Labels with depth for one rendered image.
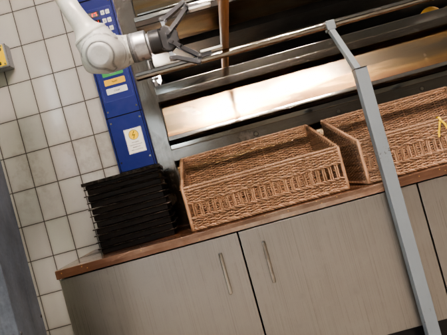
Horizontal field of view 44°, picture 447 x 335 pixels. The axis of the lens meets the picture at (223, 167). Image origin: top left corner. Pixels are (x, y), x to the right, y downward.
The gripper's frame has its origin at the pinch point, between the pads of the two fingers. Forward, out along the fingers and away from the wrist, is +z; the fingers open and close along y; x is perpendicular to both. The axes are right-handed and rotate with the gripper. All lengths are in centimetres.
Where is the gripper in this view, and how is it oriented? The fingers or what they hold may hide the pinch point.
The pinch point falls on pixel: (213, 26)
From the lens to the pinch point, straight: 176.1
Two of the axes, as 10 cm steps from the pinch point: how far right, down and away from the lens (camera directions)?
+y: 2.6, 9.6, -0.2
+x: -0.1, -0.1, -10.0
